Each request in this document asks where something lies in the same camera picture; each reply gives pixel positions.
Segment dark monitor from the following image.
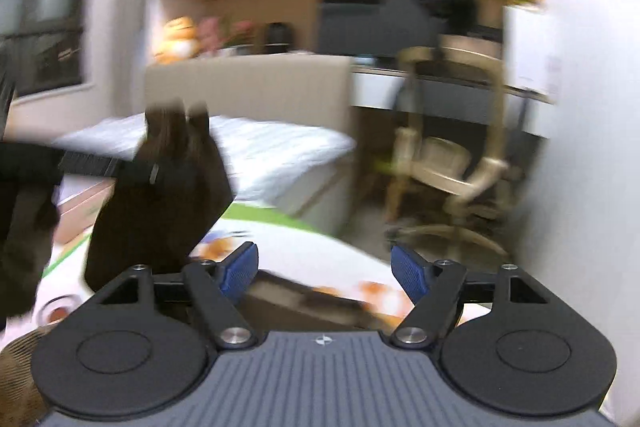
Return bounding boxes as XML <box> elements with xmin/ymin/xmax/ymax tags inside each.
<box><xmin>317</xmin><ymin>0</ymin><xmax>504</xmax><ymax>58</ymax></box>

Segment orange plush toy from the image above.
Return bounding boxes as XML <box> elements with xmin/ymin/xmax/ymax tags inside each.
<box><xmin>152</xmin><ymin>17</ymin><xmax>199</xmax><ymax>66</ymax></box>

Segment brown cloth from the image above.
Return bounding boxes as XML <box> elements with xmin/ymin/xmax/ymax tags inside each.
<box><xmin>245</xmin><ymin>273</ymin><xmax>406</xmax><ymax>334</ymax></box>

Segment dark brown garment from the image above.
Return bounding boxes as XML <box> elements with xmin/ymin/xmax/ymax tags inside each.
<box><xmin>84</xmin><ymin>101</ymin><xmax>237</xmax><ymax>294</ymax></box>

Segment dark window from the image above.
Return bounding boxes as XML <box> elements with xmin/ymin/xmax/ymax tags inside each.
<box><xmin>0</xmin><ymin>0</ymin><xmax>99</xmax><ymax>98</ymax></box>

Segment white desk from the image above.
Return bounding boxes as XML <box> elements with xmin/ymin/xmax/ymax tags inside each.
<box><xmin>349</xmin><ymin>57</ymin><xmax>557</xmax><ymax>128</ymax></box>

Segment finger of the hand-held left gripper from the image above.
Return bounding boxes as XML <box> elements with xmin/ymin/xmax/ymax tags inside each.
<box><xmin>57</xmin><ymin>151</ymin><xmax>162</xmax><ymax>186</ymax></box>

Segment pink flowers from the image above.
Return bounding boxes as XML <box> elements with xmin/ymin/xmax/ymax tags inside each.
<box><xmin>197</xmin><ymin>17</ymin><xmax>257</xmax><ymax>54</ymax></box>

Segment pink box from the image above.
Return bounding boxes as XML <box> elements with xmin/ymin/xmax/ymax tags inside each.
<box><xmin>56</xmin><ymin>181</ymin><xmax>117</xmax><ymax>249</ymax></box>

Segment white mattress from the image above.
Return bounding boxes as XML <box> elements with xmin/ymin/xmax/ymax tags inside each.
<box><xmin>52</xmin><ymin>114</ymin><xmax>357</xmax><ymax>219</ymax></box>

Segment beige office chair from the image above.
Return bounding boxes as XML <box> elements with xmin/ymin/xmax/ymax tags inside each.
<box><xmin>384</xmin><ymin>46</ymin><xmax>517</xmax><ymax>259</ymax></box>

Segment beige headboard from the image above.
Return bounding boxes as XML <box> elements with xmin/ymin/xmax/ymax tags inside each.
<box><xmin>144</xmin><ymin>54</ymin><xmax>357</xmax><ymax>144</ymax></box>

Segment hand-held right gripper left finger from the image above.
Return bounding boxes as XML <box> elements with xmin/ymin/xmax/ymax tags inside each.
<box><xmin>98</xmin><ymin>242</ymin><xmax>260</xmax><ymax>351</ymax></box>

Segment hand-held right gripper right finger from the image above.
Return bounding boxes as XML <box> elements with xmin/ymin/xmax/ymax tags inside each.
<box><xmin>390</xmin><ymin>244</ymin><xmax>552</xmax><ymax>351</ymax></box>

